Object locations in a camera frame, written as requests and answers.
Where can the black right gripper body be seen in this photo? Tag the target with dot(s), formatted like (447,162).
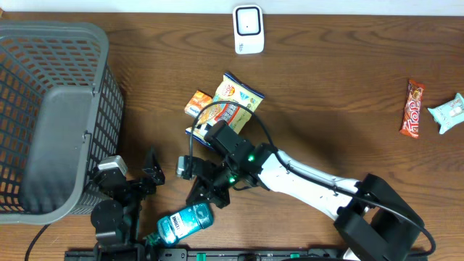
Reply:
(223,175)

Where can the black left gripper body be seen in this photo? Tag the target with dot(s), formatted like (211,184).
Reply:
(141,188)

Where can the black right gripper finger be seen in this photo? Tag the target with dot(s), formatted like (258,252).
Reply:
(199,193)
(219,197)

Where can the teal mouthwash bottle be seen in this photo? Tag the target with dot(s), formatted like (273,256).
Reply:
(173,228)

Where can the yellow snack bag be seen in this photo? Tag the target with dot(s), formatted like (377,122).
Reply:
(238,95)

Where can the small orange snack packet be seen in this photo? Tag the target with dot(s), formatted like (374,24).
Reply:
(197,102)

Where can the red brown chocolate bar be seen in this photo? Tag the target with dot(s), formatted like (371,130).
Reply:
(411,117)

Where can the teal wet wipes pack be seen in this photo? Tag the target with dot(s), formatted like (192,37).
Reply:
(449,114)

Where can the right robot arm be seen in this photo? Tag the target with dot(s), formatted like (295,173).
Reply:
(372,218)

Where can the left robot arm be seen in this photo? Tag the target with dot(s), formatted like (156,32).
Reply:
(116,219)

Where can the white barcode scanner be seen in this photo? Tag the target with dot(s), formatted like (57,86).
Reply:
(248,28)

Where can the grey plastic shopping basket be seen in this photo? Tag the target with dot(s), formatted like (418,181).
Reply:
(61,114)

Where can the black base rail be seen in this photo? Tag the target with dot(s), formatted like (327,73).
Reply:
(208,255)

